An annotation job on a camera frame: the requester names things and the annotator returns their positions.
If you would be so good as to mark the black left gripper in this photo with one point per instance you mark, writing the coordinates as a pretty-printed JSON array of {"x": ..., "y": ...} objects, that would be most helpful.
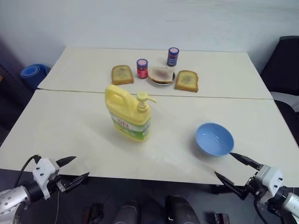
[{"x": 57, "y": 183}]

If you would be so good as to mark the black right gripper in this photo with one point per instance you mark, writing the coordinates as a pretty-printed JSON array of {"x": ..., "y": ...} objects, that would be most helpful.
[{"x": 251, "y": 185}]

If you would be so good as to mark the yellow pump soap bottle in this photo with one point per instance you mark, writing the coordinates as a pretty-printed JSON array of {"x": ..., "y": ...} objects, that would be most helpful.
[{"x": 127, "y": 112}]

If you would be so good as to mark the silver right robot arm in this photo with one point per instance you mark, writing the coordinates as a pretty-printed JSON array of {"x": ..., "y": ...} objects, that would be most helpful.
[{"x": 286, "y": 205}]

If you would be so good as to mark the blue plastic bowl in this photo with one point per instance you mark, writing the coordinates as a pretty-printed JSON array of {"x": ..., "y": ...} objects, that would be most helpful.
[{"x": 213, "y": 140}]

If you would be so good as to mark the dark reddish block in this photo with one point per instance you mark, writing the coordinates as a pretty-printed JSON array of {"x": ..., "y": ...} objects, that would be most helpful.
[
  {"x": 220, "y": 218},
  {"x": 93, "y": 213}
]

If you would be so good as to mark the dark rounded shape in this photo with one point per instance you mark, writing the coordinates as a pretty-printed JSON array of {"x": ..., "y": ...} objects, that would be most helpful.
[
  {"x": 181, "y": 210},
  {"x": 127, "y": 213}
]

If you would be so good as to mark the dark storage rack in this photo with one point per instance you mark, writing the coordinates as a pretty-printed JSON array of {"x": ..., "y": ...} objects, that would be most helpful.
[{"x": 10, "y": 93}]

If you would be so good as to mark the toasted bread slice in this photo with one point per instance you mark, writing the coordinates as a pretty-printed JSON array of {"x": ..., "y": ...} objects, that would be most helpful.
[
  {"x": 186, "y": 80},
  {"x": 122, "y": 75}
]

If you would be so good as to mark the blue rolled foam mat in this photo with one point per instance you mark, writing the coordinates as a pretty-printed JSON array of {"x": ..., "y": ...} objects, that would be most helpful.
[{"x": 32, "y": 72}]

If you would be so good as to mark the black office chair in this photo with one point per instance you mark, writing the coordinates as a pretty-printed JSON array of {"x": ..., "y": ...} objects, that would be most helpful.
[{"x": 282, "y": 67}]

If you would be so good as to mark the small white plate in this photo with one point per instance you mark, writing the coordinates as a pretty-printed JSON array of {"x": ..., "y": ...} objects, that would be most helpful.
[{"x": 162, "y": 83}]

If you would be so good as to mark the red jam jar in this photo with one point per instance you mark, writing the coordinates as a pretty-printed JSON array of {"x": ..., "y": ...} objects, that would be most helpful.
[{"x": 142, "y": 70}]

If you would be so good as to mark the white bread jam sandwich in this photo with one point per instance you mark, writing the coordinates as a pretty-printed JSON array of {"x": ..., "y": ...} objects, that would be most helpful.
[{"x": 161, "y": 74}]

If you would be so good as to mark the blue jam jar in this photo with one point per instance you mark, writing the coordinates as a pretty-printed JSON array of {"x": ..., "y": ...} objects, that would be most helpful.
[{"x": 173, "y": 57}]

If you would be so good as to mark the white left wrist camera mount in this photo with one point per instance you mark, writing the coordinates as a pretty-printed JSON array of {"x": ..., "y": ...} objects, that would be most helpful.
[{"x": 43, "y": 171}]

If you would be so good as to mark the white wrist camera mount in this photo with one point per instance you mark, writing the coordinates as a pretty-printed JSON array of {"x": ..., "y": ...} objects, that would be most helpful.
[
  {"x": 43, "y": 171},
  {"x": 271, "y": 178}
]

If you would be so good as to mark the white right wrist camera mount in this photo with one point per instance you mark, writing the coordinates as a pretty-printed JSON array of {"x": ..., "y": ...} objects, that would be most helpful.
[{"x": 271, "y": 178}]

